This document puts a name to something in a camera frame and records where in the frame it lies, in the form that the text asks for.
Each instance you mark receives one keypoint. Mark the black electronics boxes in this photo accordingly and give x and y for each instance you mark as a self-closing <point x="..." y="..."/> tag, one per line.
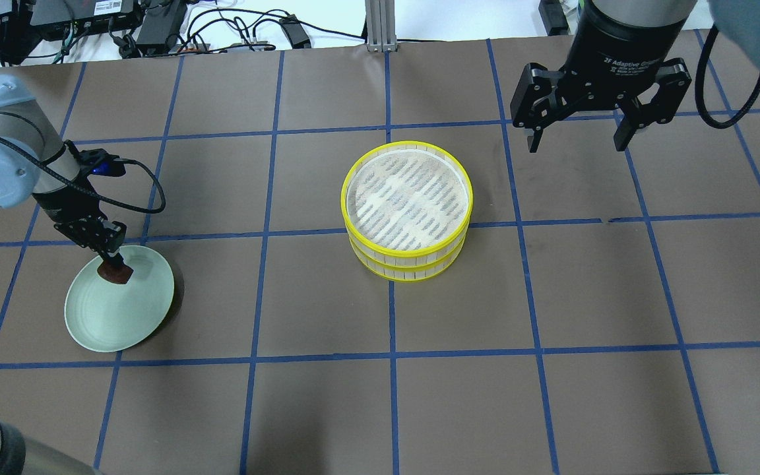
<point x="137" y="28"/>

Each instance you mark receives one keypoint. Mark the black power brick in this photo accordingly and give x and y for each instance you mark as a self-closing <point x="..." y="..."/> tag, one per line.
<point x="295" y="33"/>

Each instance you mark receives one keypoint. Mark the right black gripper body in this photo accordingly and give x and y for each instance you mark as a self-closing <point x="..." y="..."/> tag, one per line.
<point x="607" y="47"/>

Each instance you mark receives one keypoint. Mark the light green plate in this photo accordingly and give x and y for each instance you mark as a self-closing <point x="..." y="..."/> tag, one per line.
<point x="106" y="317"/>

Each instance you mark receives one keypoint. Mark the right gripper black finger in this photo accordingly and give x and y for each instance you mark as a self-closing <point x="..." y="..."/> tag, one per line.
<point x="537" y="102"/>
<point x="673" y="80"/>

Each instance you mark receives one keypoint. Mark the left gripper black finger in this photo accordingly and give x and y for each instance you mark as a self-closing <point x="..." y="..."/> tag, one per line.
<point x="106" y="236"/>

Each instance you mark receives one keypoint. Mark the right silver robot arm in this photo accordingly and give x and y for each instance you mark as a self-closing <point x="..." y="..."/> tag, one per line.
<point x="739" y="21"/>

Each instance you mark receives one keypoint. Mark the black power adapter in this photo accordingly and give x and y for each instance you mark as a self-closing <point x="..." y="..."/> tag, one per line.
<point x="553" y="17"/>

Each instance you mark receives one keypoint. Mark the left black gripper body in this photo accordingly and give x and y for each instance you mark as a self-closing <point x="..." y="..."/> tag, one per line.
<point x="71" y="206"/>

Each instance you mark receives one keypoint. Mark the aluminium frame post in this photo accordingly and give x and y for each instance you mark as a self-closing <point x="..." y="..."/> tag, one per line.
<point x="380" y="23"/>

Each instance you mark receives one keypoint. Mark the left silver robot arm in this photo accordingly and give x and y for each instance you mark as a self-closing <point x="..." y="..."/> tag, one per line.
<point x="36" y="163"/>

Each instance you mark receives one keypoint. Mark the yellow bamboo steamer layer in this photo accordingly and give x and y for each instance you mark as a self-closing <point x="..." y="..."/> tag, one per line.
<point x="408" y="269"/>
<point x="407" y="199"/>

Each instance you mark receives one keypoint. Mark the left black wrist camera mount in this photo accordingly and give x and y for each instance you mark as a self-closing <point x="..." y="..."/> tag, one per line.
<point x="96" y="161"/>

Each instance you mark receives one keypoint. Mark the brown bun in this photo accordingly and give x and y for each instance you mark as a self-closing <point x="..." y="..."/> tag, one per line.
<point x="115" y="270"/>

